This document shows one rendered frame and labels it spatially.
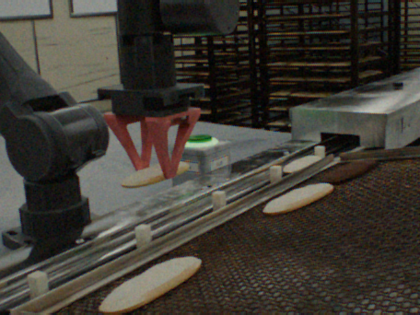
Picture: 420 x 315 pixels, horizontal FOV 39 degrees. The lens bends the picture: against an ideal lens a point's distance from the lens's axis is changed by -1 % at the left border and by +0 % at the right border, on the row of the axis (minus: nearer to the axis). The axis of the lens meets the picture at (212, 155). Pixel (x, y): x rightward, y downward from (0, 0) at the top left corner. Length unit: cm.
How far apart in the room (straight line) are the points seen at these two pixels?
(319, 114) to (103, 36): 566
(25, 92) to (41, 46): 535
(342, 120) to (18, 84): 54
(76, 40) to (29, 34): 59
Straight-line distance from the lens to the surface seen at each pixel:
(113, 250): 65
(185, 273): 44
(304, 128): 106
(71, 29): 633
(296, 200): 59
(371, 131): 101
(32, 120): 70
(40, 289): 57
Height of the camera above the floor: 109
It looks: 13 degrees down
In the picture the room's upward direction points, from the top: 3 degrees counter-clockwise
